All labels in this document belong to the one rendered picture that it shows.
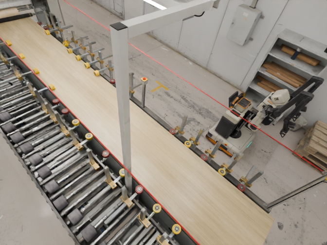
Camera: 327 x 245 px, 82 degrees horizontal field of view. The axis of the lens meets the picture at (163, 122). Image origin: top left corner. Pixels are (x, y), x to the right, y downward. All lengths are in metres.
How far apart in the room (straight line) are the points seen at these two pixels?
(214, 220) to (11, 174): 2.81
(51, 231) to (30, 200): 0.53
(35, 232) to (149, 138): 1.81
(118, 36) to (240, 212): 1.91
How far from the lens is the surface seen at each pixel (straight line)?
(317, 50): 3.87
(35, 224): 3.11
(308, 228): 3.76
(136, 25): 0.84
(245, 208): 2.24
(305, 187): 2.11
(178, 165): 2.16
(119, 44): 0.81
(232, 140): 3.43
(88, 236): 2.01
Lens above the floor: 2.80
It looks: 51 degrees down
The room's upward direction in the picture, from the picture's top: 11 degrees clockwise
